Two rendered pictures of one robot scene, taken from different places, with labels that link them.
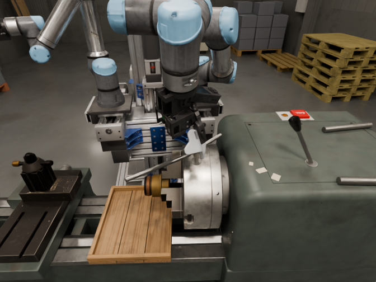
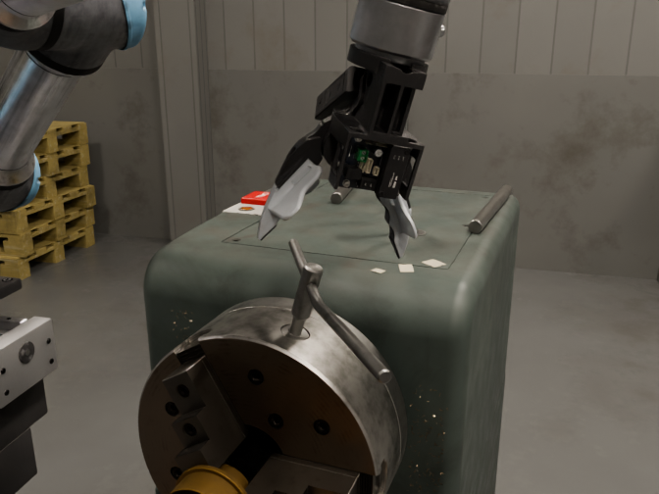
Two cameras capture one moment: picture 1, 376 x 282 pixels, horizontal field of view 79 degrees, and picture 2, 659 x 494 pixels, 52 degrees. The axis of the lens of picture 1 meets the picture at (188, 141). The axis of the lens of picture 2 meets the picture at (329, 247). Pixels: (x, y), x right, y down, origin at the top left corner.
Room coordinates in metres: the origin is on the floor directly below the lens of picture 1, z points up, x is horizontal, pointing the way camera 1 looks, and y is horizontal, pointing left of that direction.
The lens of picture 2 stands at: (0.29, 0.60, 1.56)
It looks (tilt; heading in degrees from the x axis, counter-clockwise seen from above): 18 degrees down; 292
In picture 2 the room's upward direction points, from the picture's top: straight up
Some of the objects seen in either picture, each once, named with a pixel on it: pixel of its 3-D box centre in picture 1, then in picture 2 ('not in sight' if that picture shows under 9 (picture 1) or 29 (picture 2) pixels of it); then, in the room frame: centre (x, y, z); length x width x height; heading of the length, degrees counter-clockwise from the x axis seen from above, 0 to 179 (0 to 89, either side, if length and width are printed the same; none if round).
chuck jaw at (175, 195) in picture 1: (176, 203); (313, 491); (0.54, 0.04, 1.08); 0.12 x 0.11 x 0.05; 2
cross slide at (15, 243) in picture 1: (41, 208); not in sight; (0.63, 0.61, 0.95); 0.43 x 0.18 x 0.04; 2
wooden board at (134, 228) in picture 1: (137, 219); not in sight; (0.63, 0.22, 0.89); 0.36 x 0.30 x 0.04; 2
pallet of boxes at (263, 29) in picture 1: (257, 28); not in sight; (7.50, -2.06, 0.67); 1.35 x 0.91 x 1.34; 98
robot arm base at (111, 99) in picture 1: (109, 94); not in sight; (1.20, 0.44, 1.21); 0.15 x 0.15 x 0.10
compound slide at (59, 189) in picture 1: (51, 188); not in sight; (0.69, 0.58, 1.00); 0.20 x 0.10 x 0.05; 92
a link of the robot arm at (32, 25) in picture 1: (32, 26); not in sight; (1.19, 0.73, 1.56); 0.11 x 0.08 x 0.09; 119
